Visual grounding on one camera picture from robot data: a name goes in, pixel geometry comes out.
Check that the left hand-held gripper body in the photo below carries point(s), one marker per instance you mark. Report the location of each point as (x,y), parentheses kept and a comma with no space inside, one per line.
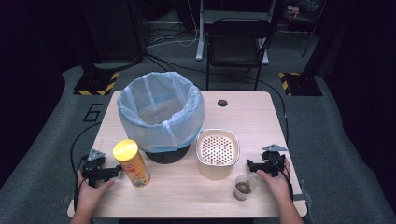
(93,168)

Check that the black folding chair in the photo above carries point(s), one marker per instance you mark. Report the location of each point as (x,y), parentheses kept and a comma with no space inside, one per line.
(236,46)

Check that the person's left hand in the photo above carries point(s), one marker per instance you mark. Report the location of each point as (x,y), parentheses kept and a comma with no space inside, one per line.
(88,197)

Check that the black cabinet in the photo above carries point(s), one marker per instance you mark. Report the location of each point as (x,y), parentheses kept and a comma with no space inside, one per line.
(115,31)

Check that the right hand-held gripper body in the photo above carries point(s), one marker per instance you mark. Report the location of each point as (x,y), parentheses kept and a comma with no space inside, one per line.
(274,163)

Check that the person's right hand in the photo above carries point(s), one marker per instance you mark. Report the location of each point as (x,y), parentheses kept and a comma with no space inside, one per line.
(278,186)

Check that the yellow chip can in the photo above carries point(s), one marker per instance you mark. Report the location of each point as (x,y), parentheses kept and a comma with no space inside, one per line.
(134,168)

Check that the grey table corner bracket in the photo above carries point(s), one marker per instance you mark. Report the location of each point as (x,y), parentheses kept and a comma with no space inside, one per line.
(303,194)
(67,199)

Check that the beige square strainer container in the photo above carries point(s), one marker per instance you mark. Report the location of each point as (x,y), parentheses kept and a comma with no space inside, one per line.
(216,168)

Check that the white metal desk frame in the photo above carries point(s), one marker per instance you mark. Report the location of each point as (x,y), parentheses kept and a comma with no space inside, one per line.
(200,37)

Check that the clear plastic cup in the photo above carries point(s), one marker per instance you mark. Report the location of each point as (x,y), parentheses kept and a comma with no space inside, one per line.
(244,188)

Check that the trash bin with blue bag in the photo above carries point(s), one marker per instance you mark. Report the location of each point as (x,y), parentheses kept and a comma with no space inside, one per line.
(155,133)

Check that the black trash bin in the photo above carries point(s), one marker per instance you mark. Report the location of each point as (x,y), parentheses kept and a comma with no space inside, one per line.
(168,157)

